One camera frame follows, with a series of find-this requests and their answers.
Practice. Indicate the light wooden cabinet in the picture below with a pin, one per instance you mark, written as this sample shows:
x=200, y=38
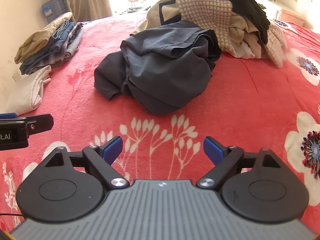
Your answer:
x=287, y=12

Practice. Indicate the dark grey pants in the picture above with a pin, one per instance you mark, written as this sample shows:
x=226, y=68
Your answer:
x=160, y=75

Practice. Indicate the white folded cloth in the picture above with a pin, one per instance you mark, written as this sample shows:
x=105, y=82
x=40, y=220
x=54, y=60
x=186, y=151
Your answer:
x=25, y=92

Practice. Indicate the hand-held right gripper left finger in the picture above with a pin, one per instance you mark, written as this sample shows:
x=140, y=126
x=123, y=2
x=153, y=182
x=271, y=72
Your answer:
x=113, y=148

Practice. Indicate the pile of unfolded clothes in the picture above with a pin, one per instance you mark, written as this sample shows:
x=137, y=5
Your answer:
x=205, y=12

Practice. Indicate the red floral blanket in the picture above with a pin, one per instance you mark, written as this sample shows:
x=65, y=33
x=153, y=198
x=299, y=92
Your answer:
x=250, y=100

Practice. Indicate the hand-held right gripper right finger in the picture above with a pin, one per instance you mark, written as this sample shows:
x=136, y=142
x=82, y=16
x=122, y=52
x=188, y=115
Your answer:
x=212, y=150

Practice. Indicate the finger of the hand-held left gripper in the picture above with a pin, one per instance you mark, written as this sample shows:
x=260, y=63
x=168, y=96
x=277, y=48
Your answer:
x=37, y=123

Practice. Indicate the folded denim jeans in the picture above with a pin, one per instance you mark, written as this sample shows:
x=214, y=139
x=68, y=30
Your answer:
x=57, y=42

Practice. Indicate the beige garment with black trim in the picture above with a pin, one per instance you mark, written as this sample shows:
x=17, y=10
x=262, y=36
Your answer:
x=155, y=12

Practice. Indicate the cream garment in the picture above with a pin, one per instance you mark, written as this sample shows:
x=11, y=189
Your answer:
x=247, y=42

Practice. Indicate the beige curtain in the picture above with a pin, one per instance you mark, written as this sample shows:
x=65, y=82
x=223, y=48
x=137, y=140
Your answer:
x=87, y=0

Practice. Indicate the blue storage box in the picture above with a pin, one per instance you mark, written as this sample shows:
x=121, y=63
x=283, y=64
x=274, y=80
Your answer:
x=53, y=7

